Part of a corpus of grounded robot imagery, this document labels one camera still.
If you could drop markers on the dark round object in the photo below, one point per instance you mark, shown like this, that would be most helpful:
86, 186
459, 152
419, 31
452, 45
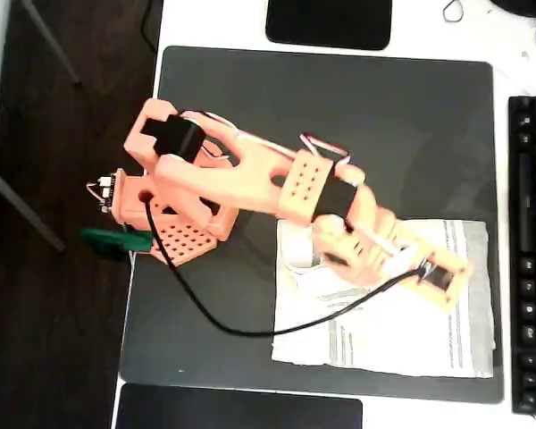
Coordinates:
522, 6

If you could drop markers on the robot controller circuit board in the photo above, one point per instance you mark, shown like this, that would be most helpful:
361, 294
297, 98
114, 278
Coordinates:
107, 192

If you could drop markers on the grey metal furniture leg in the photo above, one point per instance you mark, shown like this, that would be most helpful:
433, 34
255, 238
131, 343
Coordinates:
22, 210
53, 44

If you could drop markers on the green table clamp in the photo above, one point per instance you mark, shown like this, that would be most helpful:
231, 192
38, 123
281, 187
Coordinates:
116, 241

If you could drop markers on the dark flat tablet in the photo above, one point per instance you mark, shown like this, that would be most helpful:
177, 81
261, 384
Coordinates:
237, 411

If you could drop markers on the white grey-striped towel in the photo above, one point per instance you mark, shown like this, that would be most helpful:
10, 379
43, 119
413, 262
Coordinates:
406, 339

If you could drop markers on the orange gripper camera mount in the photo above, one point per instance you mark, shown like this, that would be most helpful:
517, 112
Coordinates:
455, 272

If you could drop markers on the small black mouse pad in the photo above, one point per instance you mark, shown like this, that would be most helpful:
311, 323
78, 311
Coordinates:
328, 22

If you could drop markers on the large black desk mat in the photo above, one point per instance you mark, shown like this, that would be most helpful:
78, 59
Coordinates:
339, 111

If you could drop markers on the black keyboard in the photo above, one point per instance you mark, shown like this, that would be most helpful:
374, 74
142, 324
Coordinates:
531, 250

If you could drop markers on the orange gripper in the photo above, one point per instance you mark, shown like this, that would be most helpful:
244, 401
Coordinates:
370, 258

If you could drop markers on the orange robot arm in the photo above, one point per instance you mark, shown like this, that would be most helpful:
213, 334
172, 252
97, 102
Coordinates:
250, 179

